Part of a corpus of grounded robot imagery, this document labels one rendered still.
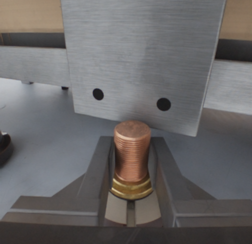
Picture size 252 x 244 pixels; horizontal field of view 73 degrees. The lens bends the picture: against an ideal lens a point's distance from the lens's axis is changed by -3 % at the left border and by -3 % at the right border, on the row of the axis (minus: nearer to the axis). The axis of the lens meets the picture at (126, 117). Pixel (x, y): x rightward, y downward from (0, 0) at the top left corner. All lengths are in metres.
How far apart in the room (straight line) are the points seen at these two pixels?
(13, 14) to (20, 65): 0.09
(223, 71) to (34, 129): 0.36
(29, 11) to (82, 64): 0.19
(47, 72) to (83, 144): 0.14
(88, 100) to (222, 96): 0.13
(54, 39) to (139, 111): 0.20
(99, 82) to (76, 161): 0.18
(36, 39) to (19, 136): 0.19
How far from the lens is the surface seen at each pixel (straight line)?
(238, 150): 0.38
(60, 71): 0.25
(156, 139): 0.15
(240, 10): 0.23
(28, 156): 0.34
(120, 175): 0.16
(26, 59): 0.29
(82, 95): 0.17
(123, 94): 0.15
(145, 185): 0.16
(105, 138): 0.15
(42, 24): 0.32
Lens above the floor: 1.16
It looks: 28 degrees up
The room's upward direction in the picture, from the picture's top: 179 degrees counter-clockwise
